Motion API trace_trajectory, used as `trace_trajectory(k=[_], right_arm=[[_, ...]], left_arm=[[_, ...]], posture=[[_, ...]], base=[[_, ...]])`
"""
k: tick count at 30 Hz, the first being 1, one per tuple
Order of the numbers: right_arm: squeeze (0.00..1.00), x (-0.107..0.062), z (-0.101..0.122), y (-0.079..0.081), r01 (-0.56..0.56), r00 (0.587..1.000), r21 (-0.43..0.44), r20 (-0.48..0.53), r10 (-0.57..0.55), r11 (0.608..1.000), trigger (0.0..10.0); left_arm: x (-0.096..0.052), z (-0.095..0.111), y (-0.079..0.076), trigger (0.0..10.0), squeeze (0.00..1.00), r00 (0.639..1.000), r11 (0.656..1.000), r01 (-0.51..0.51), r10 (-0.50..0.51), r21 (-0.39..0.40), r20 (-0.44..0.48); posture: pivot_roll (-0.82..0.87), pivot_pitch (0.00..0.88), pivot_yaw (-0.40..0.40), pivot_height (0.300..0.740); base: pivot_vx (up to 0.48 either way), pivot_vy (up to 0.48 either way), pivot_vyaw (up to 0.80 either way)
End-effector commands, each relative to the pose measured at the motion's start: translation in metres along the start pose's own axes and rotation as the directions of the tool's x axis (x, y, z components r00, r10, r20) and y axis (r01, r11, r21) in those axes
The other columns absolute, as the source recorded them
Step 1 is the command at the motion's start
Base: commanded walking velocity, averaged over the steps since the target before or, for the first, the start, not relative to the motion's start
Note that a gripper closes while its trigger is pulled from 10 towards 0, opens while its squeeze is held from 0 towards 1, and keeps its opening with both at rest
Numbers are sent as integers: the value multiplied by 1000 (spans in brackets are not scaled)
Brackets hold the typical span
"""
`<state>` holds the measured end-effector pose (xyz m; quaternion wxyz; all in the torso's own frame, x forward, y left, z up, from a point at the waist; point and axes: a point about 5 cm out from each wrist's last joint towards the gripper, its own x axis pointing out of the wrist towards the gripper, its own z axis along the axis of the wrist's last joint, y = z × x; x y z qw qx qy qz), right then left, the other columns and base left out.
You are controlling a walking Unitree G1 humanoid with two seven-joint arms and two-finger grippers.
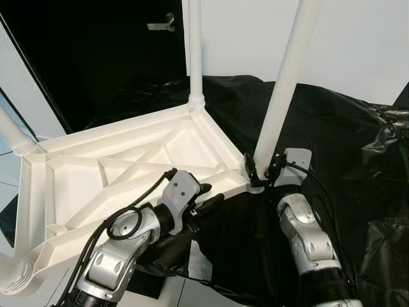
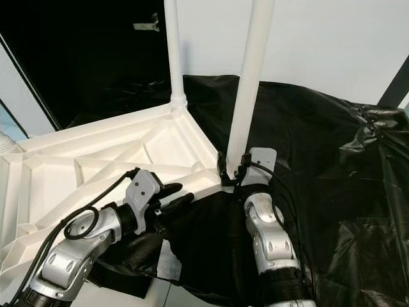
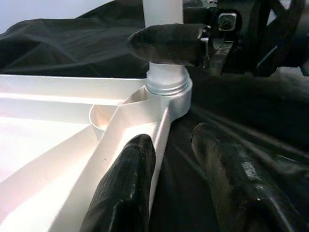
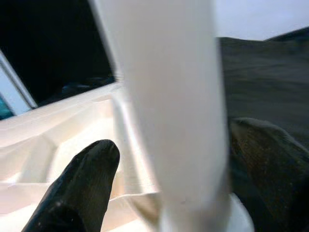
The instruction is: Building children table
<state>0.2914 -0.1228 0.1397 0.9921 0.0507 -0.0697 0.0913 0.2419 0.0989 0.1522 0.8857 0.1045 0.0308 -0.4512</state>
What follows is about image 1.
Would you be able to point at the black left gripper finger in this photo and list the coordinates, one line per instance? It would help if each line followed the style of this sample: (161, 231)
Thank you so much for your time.
(212, 203)
(204, 188)

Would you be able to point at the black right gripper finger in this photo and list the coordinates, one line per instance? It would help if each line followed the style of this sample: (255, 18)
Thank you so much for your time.
(251, 169)

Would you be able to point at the white plastic table top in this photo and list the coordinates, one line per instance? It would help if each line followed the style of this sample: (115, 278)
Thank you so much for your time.
(70, 185)

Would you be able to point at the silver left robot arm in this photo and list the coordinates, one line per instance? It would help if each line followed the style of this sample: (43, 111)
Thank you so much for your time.
(115, 262)

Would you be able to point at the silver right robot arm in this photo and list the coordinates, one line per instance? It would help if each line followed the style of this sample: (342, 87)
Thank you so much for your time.
(310, 236)

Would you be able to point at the black table cloth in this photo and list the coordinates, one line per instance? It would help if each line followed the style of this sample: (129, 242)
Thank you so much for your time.
(358, 192)

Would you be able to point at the black door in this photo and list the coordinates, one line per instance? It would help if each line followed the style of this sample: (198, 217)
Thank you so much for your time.
(96, 57)

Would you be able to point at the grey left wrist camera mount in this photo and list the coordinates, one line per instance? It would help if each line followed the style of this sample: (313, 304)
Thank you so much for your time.
(179, 188)

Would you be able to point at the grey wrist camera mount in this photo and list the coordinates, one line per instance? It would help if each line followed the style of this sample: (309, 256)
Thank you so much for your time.
(179, 188)
(295, 160)

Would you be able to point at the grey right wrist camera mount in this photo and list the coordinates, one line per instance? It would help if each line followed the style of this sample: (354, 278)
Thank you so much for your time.
(295, 160)

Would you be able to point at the white table pedestal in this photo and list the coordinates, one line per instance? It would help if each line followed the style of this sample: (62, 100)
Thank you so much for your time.
(171, 294)

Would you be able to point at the dark grey frame post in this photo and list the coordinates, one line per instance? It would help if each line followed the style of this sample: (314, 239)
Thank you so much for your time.
(402, 96)

